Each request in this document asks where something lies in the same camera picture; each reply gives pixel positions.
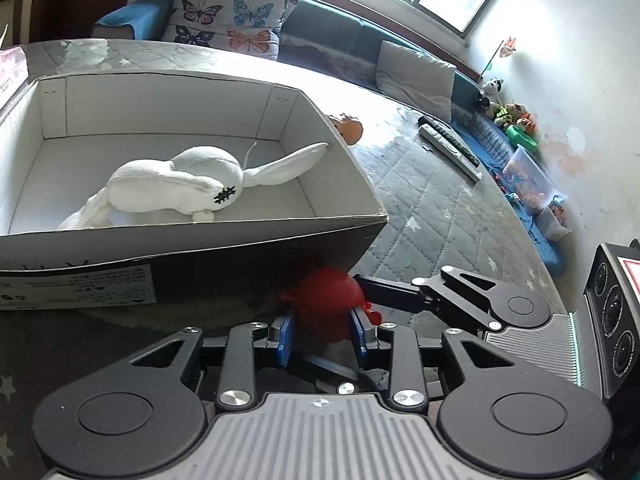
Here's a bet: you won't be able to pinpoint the orange doll head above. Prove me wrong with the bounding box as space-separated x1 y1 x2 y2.
327 114 364 147

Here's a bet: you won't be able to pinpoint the grey cushion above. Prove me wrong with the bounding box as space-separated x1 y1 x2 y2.
375 40 457 123

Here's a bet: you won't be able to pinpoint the clear toy bin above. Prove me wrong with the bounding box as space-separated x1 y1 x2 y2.
501 145 563 216

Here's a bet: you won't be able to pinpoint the pink box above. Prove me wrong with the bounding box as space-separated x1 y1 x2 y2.
0 46 27 108

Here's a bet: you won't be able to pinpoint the red toy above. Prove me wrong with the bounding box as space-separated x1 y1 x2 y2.
280 267 384 346

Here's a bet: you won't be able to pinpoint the butterfly print cushion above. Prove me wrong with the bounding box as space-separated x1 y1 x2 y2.
162 0 304 61

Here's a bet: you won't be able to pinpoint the white plush rabbit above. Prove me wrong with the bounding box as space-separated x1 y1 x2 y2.
57 142 330 231

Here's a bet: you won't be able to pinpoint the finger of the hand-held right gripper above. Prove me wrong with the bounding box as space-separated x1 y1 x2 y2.
352 266 506 331
300 352 386 396

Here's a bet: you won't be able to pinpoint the wall flower decoration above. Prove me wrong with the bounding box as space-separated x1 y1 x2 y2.
482 37 519 81

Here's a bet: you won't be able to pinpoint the green toy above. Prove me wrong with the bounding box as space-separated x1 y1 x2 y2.
506 125 540 152

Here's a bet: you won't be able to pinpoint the teal sofa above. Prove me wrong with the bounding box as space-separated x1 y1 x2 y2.
90 0 568 278

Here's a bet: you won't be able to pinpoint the black and white plush cow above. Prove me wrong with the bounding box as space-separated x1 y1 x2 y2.
475 77 505 107

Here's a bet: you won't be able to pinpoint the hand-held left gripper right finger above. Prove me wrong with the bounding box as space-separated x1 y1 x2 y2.
350 307 517 409

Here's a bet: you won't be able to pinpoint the small clear bin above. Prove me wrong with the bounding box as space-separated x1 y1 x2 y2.
537 202 572 241

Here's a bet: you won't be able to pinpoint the quilted grey desktop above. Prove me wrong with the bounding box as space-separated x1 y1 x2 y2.
0 37 571 480

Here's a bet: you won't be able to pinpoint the colourful toy figures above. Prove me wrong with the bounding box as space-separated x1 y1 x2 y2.
492 102 532 129

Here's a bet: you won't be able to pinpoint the cardboard box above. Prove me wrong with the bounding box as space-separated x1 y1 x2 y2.
0 74 390 312

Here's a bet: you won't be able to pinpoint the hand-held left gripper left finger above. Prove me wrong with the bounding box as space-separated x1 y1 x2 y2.
130 310 297 409

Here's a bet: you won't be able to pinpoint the black remote control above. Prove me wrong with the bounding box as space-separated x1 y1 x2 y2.
418 115 481 167

